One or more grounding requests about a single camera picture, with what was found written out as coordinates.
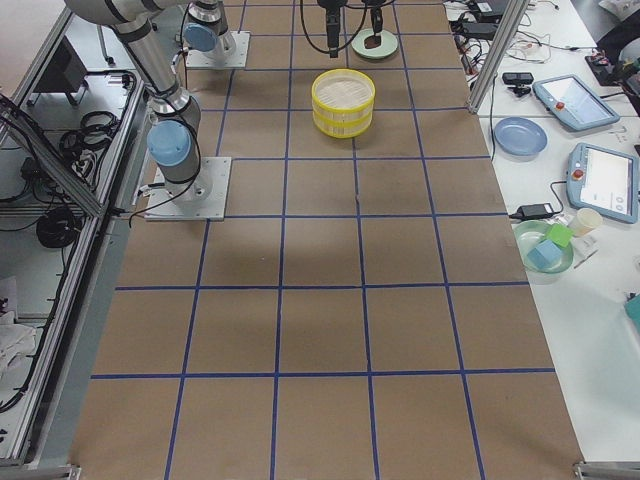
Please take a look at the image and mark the brown steamed bun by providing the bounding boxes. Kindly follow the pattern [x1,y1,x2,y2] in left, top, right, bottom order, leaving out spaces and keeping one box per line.
[364,34,382,49]

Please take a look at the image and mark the yellow steamer layer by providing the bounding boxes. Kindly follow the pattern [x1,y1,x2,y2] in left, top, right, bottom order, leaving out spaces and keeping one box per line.
[311,69,376,122]
[312,111,373,139]

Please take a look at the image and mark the light green plate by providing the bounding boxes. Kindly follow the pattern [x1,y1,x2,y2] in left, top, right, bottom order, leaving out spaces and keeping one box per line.
[351,28,398,60]

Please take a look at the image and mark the black webcam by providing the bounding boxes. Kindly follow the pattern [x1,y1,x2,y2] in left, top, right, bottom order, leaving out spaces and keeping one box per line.
[502,72,534,98]

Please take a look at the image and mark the blue plate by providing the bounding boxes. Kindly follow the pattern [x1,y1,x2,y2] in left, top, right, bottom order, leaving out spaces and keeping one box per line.
[493,117,548,157]

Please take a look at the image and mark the upper teach pendant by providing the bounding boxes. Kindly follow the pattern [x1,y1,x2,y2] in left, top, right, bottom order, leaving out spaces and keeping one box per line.
[532,74,620,131]

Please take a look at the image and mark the teach pendant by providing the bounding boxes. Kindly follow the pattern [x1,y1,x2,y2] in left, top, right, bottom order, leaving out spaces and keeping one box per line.
[566,143,639,224]
[532,74,620,131]

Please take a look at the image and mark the black power adapter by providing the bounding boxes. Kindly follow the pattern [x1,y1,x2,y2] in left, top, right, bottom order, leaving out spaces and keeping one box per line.
[509,203,556,221]

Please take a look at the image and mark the lower teach pendant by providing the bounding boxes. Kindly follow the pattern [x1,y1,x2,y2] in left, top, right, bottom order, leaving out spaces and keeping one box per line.
[566,143,639,224]

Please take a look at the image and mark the green foam cube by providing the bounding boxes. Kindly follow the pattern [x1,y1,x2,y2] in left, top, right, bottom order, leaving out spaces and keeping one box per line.
[545,223,573,249]

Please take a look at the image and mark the green glass bowl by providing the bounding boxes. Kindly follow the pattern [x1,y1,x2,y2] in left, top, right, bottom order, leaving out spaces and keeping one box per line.
[513,220,574,274]

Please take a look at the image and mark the paper cup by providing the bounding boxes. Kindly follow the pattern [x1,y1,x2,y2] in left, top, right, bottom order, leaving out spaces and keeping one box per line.
[569,208,603,237]

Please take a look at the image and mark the blue foam cube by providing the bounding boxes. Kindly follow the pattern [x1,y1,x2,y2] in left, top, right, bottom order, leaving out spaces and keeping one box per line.
[526,240,563,271]

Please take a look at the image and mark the aluminium frame post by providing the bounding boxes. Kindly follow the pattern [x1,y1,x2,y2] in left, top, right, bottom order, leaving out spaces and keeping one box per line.
[467,0,528,114]

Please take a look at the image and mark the aluminium frame rail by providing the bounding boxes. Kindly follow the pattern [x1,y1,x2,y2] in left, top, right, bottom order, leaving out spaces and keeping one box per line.
[1,94,106,217]

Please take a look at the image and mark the coiled black cables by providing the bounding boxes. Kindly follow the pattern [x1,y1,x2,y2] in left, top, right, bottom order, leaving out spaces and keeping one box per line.
[35,205,81,250]

